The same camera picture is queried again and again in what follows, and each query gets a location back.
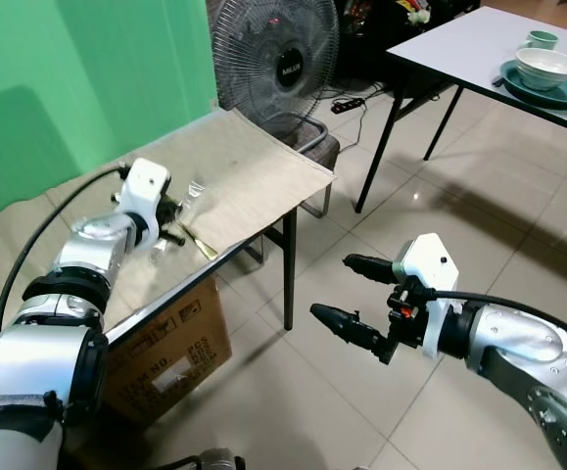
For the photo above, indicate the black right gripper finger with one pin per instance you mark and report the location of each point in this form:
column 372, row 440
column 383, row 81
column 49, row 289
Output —
column 347, row 329
column 371, row 266

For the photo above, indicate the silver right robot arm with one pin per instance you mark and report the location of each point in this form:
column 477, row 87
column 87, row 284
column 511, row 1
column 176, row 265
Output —
column 528, row 343

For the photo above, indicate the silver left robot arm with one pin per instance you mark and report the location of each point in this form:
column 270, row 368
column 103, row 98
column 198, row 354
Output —
column 38, row 362

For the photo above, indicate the gold metal spoon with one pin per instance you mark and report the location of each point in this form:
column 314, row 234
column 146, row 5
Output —
column 203, row 247

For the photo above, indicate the beige table cloth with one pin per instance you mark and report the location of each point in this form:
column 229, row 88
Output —
column 244, row 186

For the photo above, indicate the small black-legged table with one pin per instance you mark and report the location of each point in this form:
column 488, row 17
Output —
column 290, row 284

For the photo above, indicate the brown cardboard box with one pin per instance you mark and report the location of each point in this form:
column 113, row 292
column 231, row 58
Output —
column 175, row 352

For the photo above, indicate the brown cushioned stool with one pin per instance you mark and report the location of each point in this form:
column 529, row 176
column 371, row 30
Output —
column 320, row 149

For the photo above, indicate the black power strip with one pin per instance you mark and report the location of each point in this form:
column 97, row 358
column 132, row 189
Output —
column 348, row 105

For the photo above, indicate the green backdrop cloth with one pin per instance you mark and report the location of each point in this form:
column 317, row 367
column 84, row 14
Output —
column 68, row 78

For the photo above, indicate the black standing fan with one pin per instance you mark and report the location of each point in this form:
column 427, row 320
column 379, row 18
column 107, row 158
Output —
column 288, row 69

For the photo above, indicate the grey robot leg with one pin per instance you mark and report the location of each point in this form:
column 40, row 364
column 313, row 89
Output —
column 214, row 461

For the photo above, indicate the dark cluttered shelf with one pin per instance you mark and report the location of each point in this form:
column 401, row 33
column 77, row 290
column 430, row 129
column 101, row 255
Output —
column 401, row 34

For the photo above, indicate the teal plate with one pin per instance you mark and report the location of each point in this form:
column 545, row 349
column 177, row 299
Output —
column 533, row 96

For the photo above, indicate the grey dining table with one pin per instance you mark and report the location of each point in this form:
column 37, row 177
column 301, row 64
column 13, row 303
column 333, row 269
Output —
column 459, row 44

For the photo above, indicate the white bowl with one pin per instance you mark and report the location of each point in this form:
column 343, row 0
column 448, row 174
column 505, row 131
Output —
column 547, row 69

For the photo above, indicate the teal cup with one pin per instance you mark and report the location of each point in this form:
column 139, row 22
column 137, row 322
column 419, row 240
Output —
column 543, row 40

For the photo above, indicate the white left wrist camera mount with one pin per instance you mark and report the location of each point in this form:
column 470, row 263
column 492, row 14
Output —
column 146, row 186

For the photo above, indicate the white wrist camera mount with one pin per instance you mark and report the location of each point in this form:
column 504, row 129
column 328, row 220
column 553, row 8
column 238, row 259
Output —
column 425, row 264
column 146, row 186

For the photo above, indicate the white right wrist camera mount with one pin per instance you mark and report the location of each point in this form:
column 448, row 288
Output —
column 425, row 264

